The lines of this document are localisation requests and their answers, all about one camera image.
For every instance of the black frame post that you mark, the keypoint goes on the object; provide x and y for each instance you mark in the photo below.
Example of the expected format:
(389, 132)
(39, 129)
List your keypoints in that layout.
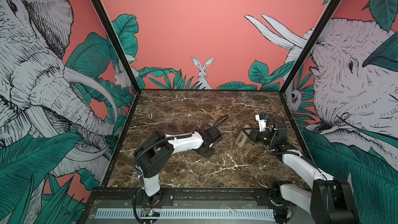
(110, 31)
(318, 29)

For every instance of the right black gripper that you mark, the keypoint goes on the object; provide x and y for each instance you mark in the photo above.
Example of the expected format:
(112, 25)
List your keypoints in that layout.
(258, 134)

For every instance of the left black frame post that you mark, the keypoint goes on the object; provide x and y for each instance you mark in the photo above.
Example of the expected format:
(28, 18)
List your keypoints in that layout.
(110, 31)

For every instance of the right black frame post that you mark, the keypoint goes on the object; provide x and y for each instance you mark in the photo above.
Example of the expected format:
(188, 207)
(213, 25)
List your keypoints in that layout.
(318, 29)

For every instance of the small circuit board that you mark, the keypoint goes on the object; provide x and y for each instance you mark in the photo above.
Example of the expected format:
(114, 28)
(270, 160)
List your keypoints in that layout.
(151, 213)

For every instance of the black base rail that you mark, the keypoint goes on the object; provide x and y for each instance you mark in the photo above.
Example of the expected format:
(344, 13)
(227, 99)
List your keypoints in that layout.
(168, 196)

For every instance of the white slotted cable duct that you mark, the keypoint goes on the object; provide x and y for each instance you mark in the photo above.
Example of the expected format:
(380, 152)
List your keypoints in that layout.
(187, 213)

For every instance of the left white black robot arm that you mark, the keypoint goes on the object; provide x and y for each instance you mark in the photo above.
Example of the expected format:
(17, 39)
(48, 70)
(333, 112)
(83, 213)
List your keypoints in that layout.
(151, 157)

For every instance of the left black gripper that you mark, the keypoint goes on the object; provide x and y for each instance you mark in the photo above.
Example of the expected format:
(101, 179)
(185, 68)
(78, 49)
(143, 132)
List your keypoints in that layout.
(210, 154)

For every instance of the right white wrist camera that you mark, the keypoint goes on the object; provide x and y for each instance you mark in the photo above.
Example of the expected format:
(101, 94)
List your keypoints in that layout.
(262, 120)

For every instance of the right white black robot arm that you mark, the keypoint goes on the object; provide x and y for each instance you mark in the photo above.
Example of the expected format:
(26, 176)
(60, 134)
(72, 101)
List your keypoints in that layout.
(330, 199)

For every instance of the white AC remote control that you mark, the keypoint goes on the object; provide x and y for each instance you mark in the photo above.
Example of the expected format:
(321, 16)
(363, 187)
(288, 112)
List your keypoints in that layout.
(243, 136)

